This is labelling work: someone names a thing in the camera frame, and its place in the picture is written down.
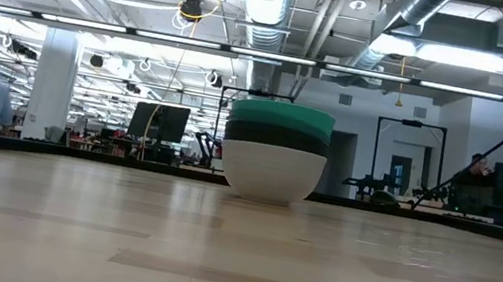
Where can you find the silver ribbed ventilation duct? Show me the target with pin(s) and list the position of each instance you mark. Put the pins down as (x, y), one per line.
(268, 2)

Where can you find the white bowl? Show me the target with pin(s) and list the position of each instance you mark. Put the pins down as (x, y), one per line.
(271, 174)

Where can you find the teal bowl with 39 label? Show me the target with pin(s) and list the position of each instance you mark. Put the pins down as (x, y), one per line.
(283, 110)

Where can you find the black ceiling camera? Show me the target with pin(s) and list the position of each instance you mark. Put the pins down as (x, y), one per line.
(191, 8)

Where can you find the black bowl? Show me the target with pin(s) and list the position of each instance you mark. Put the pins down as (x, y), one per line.
(277, 138)

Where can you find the long ceiling light bar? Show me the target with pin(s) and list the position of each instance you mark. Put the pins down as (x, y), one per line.
(176, 39)

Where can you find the white pillar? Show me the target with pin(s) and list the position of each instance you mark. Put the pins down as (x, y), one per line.
(52, 84)

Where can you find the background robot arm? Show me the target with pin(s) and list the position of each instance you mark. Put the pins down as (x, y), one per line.
(207, 146)

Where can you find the black computer monitor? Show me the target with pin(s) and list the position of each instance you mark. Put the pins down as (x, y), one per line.
(159, 121)

